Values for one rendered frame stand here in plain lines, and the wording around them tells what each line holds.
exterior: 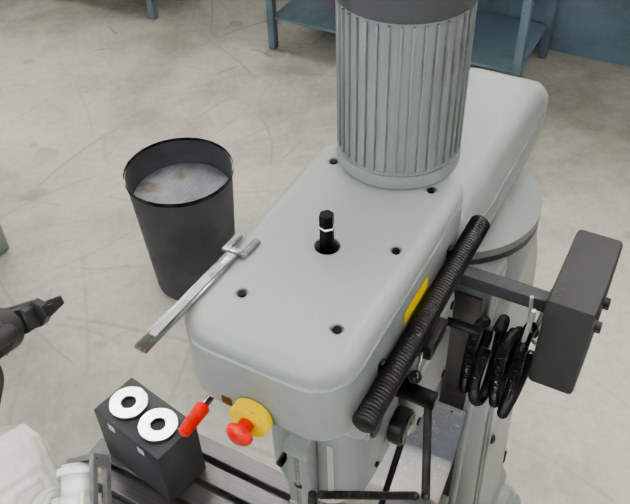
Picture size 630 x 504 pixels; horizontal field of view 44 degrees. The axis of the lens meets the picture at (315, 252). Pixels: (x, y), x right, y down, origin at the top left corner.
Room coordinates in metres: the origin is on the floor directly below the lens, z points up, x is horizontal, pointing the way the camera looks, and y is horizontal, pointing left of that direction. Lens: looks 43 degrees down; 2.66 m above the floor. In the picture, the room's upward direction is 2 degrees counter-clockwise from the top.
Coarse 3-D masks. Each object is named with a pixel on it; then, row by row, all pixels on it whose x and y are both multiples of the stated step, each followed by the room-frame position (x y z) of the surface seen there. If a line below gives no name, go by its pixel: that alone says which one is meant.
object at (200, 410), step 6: (210, 396) 0.71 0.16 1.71; (198, 402) 0.70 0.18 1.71; (204, 402) 0.70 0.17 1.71; (210, 402) 0.71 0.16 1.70; (192, 408) 0.69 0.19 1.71; (198, 408) 0.69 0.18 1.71; (204, 408) 0.69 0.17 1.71; (192, 414) 0.68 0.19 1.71; (198, 414) 0.68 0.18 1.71; (204, 414) 0.68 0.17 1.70; (186, 420) 0.67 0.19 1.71; (192, 420) 0.67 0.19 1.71; (198, 420) 0.67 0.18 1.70; (180, 426) 0.66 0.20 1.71; (186, 426) 0.66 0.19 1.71; (192, 426) 0.66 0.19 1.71; (180, 432) 0.66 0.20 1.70; (186, 432) 0.65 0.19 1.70
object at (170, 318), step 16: (240, 240) 0.85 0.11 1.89; (256, 240) 0.84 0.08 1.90; (224, 256) 0.81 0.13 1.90; (240, 256) 0.81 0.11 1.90; (208, 272) 0.78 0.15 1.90; (224, 272) 0.79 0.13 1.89; (192, 288) 0.75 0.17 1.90; (208, 288) 0.75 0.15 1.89; (176, 304) 0.72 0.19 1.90; (192, 304) 0.72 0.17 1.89; (160, 320) 0.70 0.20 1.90; (176, 320) 0.70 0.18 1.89; (144, 336) 0.67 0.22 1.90; (160, 336) 0.67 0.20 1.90; (144, 352) 0.65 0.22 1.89
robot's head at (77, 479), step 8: (64, 472) 0.62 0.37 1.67; (72, 472) 0.62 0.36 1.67; (80, 472) 0.62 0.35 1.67; (88, 472) 0.62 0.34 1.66; (64, 480) 0.61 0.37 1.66; (72, 480) 0.61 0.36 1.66; (80, 480) 0.61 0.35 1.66; (88, 480) 0.61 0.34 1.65; (56, 488) 0.63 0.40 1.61; (64, 488) 0.60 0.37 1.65; (72, 488) 0.60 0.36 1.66; (80, 488) 0.60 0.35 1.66; (88, 488) 0.60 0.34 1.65; (40, 496) 0.61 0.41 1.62; (48, 496) 0.61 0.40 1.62; (56, 496) 0.61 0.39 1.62; (64, 496) 0.59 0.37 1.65; (72, 496) 0.59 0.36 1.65; (80, 496) 0.59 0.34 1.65; (88, 496) 0.59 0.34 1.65
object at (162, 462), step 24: (96, 408) 1.11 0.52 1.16; (120, 408) 1.09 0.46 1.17; (144, 408) 1.09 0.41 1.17; (168, 408) 1.10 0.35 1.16; (120, 432) 1.04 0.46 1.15; (144, 432) 1.02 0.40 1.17; (168, 432) 1.02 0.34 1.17; (192, 432) 1.04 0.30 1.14; (120, 456) 1.07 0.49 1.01; (144, 456) 0.99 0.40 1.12; (168, 456) 0.98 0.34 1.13; (192, 456) 1.03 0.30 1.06; (144, 480) 1.02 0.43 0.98; (168, 480) 0.97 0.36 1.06; (192, 480) 1.02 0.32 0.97
